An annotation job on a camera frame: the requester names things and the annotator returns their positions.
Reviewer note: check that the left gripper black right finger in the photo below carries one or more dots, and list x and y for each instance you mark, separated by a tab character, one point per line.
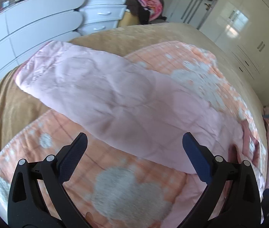
242	205

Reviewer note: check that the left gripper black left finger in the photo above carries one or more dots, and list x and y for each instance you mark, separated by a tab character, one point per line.
37	197

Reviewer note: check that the pink quilted padded jacket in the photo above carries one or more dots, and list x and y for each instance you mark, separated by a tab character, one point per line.
139	111

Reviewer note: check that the white bedroom door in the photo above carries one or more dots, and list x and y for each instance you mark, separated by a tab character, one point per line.
191	12

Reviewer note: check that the person's left hand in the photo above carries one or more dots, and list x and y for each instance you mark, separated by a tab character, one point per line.
90	219

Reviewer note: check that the orange cloud pattern blanket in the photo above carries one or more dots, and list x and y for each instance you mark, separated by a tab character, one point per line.
118	188

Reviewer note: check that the tan bed sheet mattress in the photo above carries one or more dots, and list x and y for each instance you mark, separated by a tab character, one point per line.
18	110

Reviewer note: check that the white curved-front dresser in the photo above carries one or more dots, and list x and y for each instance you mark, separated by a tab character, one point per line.
30	24

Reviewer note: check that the glossy cream built-in wardrobe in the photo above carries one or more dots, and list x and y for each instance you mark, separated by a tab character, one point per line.
240	28

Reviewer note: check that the white drawer chest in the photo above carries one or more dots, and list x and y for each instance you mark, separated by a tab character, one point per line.
100	15

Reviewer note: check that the pink yellow cartoon blanket pile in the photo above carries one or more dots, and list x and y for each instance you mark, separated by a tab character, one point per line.
151	9

